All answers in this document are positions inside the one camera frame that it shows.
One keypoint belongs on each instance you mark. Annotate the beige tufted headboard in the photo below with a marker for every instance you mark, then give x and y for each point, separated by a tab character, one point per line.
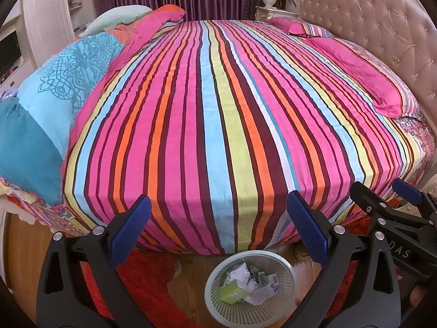
375	13

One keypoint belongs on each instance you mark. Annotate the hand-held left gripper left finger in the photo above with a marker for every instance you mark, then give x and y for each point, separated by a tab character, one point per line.
131	229

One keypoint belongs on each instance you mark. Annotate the white mesh wastebasket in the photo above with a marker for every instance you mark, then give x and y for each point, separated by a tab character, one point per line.
283	300

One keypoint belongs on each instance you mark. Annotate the mint green pillow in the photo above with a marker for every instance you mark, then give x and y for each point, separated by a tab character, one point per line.
116	18

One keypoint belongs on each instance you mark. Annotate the white vase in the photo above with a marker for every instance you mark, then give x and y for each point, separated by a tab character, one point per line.
269	0

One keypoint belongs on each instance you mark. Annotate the white paper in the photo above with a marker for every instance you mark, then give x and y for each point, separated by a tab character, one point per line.
239	273

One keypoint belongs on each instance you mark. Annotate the large pink pillow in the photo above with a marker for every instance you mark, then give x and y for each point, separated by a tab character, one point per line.
358	68

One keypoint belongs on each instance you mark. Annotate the black television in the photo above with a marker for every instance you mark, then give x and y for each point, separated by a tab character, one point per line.
8	54

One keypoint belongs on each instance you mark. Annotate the white blue printed box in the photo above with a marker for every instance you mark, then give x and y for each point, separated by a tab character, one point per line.
271	280

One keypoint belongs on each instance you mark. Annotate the striped bed sheet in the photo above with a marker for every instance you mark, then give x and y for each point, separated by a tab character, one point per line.
222	126

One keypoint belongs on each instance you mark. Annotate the blue patterned quilt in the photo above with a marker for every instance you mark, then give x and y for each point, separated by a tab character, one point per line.
41	109

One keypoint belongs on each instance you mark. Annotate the cream nightstand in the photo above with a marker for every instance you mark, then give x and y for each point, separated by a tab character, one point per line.
273	13

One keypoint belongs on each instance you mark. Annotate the pink quilt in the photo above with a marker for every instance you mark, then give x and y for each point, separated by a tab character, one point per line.
160	17

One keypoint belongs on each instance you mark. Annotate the lime green box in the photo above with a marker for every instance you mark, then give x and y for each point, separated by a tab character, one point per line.
234	292

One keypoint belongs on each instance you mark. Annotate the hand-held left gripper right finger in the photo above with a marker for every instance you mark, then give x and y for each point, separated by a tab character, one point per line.
307	227

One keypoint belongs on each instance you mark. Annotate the small pink pillow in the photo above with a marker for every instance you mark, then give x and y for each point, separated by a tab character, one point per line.
293	25

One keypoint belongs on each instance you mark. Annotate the white shelf unit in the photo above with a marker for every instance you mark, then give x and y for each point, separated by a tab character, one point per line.
44	17

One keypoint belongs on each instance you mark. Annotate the cream bed foot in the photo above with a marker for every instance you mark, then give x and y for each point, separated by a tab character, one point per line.
177	266
302	254

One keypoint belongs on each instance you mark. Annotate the person's right hand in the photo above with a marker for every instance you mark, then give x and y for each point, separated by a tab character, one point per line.
419	295

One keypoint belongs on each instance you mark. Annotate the white plastic packet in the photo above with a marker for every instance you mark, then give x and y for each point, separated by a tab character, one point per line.
259	295

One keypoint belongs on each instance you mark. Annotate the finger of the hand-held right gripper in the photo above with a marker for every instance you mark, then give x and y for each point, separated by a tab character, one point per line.
367	201
408	191

